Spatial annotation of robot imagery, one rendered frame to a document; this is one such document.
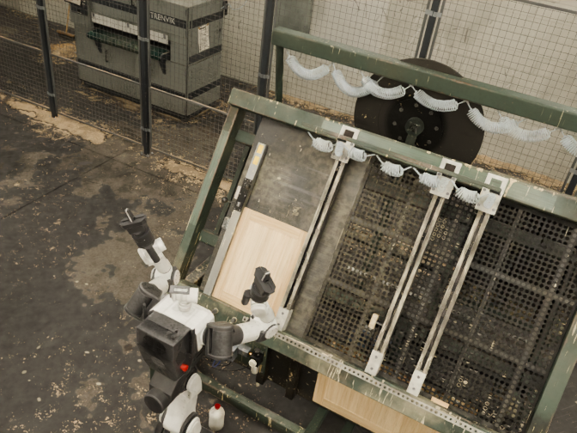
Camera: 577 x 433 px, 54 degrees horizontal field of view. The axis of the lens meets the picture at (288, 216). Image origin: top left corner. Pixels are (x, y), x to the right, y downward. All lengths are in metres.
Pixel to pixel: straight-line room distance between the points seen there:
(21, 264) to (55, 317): 0.73
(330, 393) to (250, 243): 1.07
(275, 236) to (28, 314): 2.22
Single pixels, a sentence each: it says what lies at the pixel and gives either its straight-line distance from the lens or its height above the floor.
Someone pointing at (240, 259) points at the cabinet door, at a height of 1.12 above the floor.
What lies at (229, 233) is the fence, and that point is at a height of 1.23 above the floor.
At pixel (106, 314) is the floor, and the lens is 4.64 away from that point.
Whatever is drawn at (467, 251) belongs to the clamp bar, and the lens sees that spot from 3.01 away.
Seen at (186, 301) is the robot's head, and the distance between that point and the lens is 2.55.
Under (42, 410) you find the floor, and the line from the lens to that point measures 4.13.
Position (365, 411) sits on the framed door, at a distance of 3.66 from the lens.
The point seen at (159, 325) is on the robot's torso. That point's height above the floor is 1.41.
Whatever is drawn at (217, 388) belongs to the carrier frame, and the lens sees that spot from 3.89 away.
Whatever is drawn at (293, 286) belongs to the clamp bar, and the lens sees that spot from 3.22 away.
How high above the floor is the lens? 3.22
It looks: 34 degrees down
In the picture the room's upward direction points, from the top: 8 degrees clockwise
